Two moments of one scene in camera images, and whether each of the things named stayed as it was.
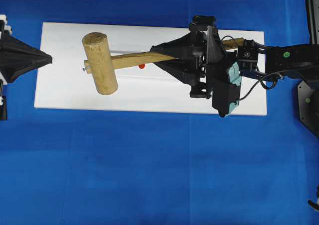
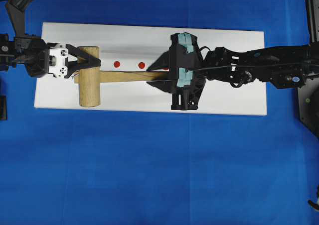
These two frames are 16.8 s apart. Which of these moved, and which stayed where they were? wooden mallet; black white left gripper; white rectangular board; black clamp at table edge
Moved: black white left gripper; wooden mallet
Stayed: black clamp at table edge; white rectangular board
